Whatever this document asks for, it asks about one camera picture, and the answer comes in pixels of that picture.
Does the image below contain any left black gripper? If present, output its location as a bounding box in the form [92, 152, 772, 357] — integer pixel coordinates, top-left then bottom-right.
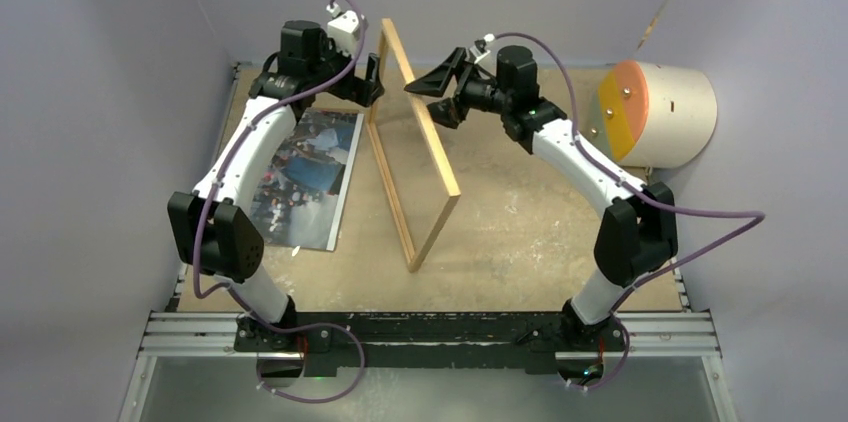
[308, 33, 383, 107]

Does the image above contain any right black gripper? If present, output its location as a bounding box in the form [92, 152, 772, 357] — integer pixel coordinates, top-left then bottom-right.
[405, 49, 511, 132]

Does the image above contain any light wooden picture frame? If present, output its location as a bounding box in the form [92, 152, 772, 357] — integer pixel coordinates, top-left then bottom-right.
[365, 17, 462, 274]

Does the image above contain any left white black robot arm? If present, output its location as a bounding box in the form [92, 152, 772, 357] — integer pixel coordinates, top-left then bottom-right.
[167, 11, 384, 351]

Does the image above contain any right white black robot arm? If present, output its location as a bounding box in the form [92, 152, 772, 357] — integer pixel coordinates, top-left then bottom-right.
[404, 45, 678, 349]

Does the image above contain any printed photo with white border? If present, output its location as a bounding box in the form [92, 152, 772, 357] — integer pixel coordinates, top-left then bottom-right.
[250, 108, 362, 251]

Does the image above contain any white cylinder with coloured face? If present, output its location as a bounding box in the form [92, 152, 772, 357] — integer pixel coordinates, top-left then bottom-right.
[580, 60, 718, 169]

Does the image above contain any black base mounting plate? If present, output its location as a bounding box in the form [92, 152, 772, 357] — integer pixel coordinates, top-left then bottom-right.
[233, 311, 626, 378]

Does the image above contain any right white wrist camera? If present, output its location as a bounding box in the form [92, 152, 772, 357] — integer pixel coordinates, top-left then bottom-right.
[468, 33, 496, 65]

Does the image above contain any aluminium rail frame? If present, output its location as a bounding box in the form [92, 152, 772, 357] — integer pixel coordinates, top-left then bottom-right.
[120, 311, 737, 421]

